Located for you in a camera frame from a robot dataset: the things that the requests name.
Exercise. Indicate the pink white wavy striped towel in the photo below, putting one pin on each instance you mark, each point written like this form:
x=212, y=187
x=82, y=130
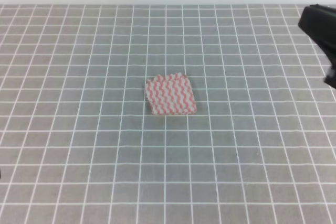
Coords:
x=170, y=95

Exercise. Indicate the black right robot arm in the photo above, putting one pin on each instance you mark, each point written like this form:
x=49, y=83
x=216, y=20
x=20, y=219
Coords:
x=318, y=22

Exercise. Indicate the grey grid tablecloth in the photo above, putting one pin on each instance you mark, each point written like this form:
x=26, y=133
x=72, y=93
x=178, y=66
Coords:
x=79, y=143

